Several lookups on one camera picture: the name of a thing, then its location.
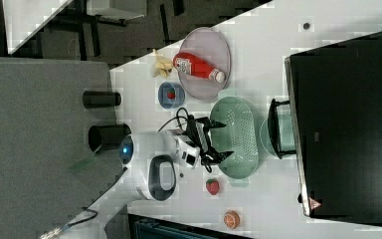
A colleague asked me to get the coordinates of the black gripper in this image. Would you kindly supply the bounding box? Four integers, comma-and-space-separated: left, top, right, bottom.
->
186, 115, 233, 164

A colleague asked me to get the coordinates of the green plastic strainer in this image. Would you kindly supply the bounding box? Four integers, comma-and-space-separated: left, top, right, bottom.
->
210, 89, 260, 187

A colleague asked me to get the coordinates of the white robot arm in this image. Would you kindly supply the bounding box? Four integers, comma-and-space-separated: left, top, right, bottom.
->
39, 115, 233, 239

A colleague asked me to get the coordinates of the red strawberry toy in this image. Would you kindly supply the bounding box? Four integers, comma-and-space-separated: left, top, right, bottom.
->
206, 178, 220, 195

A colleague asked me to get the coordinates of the blue small bowl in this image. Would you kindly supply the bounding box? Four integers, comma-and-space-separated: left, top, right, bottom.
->
158, 82, 185, 110

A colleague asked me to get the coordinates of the strawberry toy in bowl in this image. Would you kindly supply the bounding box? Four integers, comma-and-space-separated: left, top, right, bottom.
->
167, 92, 176, 100

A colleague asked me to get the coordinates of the orange slice toy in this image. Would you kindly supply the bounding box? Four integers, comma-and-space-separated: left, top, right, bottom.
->
224, 210, 241, 229

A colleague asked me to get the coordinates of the red ketchup bottle toy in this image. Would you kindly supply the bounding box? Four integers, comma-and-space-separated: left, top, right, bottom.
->
173, 52, 226, 83

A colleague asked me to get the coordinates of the yellow banana toy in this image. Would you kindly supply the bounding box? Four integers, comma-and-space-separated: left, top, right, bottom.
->
150, 49, 173, 78

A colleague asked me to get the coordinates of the pale purple plate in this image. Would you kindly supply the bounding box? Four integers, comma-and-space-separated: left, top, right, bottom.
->
178, 27, 231, 100

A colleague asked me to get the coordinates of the blue crate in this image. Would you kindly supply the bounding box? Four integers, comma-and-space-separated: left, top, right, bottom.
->
128, 214, 250, 239

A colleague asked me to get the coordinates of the white table in background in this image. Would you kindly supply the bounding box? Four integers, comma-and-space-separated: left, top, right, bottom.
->
2, 0, 74, 55

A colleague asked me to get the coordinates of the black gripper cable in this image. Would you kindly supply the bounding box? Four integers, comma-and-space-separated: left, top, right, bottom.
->
157, 107, 214, 174

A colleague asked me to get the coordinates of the black oven door handle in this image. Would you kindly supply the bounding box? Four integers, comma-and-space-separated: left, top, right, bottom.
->
268, 99, 296, 159

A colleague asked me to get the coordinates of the black cylinder post near arm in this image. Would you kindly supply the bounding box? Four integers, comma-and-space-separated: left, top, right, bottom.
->
88, 123, 131, 152

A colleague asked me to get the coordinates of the black cylinder post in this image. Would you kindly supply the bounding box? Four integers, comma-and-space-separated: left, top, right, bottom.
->
83, 91, 121, 109

